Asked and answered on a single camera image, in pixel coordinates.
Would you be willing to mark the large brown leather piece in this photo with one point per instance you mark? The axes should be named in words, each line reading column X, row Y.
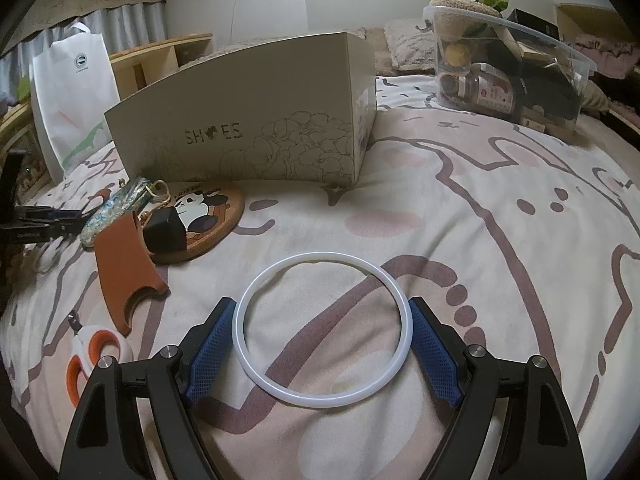
column 125, row 265

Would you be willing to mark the clear plastic storage bin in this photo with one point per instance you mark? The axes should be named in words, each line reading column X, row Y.
column 540, row 85

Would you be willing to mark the round panda coaster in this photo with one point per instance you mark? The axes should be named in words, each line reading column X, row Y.
column 215, row 215

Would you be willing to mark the black cardboard box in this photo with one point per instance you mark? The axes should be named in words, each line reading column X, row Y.
column 537, row 22

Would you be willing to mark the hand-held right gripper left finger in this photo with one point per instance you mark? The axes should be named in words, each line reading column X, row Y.
column 210, row 360

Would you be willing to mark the red label jar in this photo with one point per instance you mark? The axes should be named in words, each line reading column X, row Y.
column 492, row 90

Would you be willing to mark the wooden headboard shelf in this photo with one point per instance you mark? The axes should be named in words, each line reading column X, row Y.
column 160, row 55

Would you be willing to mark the white orange scissors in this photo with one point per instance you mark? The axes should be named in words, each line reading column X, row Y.
column 95, row 345

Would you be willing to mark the floral fabric pouch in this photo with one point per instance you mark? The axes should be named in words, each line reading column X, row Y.
column 115, row 210

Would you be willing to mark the beige textured pillow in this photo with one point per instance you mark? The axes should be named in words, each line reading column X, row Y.
column 410, row 45

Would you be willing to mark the grey cardboard shoe box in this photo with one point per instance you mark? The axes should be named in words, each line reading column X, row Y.
column 280, row 105

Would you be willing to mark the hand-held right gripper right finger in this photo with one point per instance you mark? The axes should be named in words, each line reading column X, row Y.
column 435, row 360

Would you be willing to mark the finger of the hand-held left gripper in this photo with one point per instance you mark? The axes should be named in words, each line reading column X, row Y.
column 60, row 220

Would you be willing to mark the printed bear blanket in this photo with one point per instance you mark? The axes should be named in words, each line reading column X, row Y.
column 450, row 260

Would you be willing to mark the yellow ball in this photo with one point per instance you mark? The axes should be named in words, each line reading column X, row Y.
column 457, row 55

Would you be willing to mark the beige fuzzy slipper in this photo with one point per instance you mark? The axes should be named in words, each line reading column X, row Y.
column 465, row 7

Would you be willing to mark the white tote bag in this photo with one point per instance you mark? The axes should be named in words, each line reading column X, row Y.
column 75, row 95

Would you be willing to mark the black power adapter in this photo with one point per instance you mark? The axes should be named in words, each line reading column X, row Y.
column 164, row 235

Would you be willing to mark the grey curtain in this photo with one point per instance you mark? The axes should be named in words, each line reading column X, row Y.
column 125, row 25

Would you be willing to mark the pink clothing pile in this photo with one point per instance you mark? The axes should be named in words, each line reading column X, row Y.
column 610, row 55

